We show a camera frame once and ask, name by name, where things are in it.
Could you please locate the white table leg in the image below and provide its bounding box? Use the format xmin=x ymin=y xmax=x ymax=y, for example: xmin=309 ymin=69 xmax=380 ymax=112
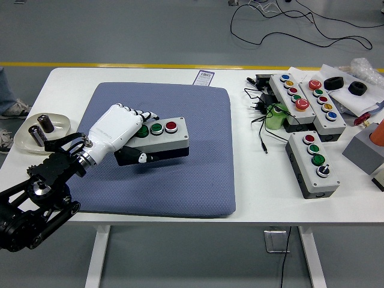
xmin=85 ymin=224 xmax=111 ymax=288
xmin=298 ymin=224 xmax=328 ymax=288

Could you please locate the white shallow dish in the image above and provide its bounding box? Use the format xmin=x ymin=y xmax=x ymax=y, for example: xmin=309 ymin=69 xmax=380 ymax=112
xmin=14 ymin=113 xmax=73 ymax=155

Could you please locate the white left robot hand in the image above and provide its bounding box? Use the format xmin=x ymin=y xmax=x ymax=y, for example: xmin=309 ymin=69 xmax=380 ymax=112
xmin=86 ymin=103 xmax=160 ymax=166

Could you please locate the purple and white label card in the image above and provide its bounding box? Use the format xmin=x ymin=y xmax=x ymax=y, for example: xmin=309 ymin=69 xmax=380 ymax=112
xmin=193 ymin=69 xmax=216 ymax=88

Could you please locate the person's foot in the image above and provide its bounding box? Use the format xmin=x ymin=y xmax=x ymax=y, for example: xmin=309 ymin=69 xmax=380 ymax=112
xmin=0 ymin=98 xmax=32 ymax=120
xmin=0 ymin=128 xmax=16 ymax=155

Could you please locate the clear bubble wrap bag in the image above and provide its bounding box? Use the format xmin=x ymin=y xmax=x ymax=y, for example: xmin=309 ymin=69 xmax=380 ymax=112
xmin=349 ymin=57 xmax=384 ymax=86

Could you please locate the blue-grey woven mat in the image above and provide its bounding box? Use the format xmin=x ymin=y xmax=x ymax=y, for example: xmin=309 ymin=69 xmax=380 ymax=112
xmin=50 ymin=82 xmax=237 ymax=219

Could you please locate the white foam sheet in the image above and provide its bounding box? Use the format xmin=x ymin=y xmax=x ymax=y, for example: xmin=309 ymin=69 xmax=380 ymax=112
xmin=318 ymin=64 xmax=384 ymax=117

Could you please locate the white box with black edge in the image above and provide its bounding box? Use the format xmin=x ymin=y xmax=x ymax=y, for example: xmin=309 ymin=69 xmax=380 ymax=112
xmin=371 ymin=163 xmax=384 ymax=193

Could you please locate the orange cylinder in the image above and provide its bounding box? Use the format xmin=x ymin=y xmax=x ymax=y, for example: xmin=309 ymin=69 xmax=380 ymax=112
xmin=368 ymin=118 xmax=384 ymax=145

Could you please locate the green tape roll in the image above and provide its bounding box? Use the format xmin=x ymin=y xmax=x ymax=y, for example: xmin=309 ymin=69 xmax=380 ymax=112
xmin=263 ymin=103 xmax=289 ymax=131

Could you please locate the black hanging cable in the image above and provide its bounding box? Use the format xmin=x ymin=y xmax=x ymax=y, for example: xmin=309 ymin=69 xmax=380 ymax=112
xmin=280 ymin=225 xmax=292 ymax=288

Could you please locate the dark metal cylinder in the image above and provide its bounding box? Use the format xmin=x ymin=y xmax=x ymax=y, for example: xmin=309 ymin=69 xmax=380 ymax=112
xmin=28 ymin=125 xmax=47 ymax=148
xmin=37 ymin=113 xmax=55 ymax=134

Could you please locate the white paper sheet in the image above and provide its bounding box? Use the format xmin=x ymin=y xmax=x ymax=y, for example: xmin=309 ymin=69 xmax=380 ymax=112
xmin=287 ymin=66 xmax=323 ymax=83

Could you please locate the black foam ring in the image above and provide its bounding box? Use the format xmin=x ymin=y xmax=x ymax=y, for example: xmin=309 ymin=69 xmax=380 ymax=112
xmin=323 ymin=76 xmax=345 ymax=90
xmin=347 ymin=81 xmax=368 ymax=96

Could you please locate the grey five-button box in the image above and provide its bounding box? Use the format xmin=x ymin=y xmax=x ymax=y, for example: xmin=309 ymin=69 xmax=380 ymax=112
xmin=268 ymin=73 xmax=316 ymax=133
xmin=298 ymin=79 xmax=347 ymax=142

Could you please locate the grey block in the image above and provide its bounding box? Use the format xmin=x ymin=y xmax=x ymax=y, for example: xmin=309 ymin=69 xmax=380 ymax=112
xmin=341 ymin=122 xmax=384 ymax=176

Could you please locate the grey four-control button box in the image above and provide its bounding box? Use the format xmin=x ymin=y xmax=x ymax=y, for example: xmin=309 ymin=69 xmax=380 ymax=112
xmin=284 ymin=131 xmax=341 ymax=200
xmin=113 ymin=116 xmax=190 ymax=167

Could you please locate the black floor cable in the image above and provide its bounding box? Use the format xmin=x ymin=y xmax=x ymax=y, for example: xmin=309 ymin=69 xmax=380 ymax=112
xmin=230 ymin=0 xmax=373 ymax=50

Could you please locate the black power adapter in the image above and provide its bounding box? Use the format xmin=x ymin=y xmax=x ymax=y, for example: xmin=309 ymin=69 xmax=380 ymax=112
xmin=248 ymin=93 xmax=278 ymax=115

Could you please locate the small black device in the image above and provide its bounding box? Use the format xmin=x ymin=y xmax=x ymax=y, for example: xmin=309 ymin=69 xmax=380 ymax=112
xmin=246 ymin=74 xmax=277 ymax=90

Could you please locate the person's leg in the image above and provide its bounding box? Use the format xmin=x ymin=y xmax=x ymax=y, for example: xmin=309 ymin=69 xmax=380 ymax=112
xmin=0 ymin=66 xmax=16 ymax=113

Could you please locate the black adapter cord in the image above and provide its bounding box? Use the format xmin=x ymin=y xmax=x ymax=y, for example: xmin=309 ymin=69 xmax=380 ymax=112
xmin=243 ymin=86 xmax=301 ymax=155

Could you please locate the red knob part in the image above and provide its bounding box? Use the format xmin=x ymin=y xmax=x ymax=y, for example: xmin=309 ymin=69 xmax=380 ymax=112
xmin=353 ymin=112 xmax=373 ymax=128

